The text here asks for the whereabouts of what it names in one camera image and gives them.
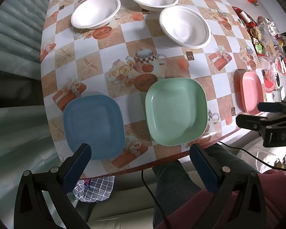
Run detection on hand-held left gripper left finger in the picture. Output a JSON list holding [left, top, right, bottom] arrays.
[[14, 143, 92, 229]]

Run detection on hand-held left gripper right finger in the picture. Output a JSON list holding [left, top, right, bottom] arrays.
[[189, 144, 267, 229]]

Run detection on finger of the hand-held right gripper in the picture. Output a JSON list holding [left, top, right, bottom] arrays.
[[257, 101, 286, 115], [236, 114, 282, 131]]

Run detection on pink square plate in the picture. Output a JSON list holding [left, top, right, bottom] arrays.
[[234, 69, 264, 115]]

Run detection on blue square plate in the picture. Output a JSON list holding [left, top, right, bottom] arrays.
[[63, 95, 125, 161]]

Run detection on green square plate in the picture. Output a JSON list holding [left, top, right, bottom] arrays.
[[145, 77, 208, 146]]

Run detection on blue white checked cloth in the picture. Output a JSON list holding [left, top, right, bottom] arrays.
[[73, 176, 115, 203]]

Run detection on person's blue jeans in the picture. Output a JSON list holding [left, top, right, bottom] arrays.
[[152, 143, 254, 229]]

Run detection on red cluttered tray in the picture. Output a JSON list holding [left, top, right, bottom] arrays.
[[231, 5, 286, 94]]

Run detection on checkered printed tablecloth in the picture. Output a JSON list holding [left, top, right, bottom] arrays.
[[39, 0, 268, 180]]

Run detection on black cable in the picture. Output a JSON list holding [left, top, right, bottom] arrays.
[[216, 142, 286, 172], [141, 170, 169, 229]]

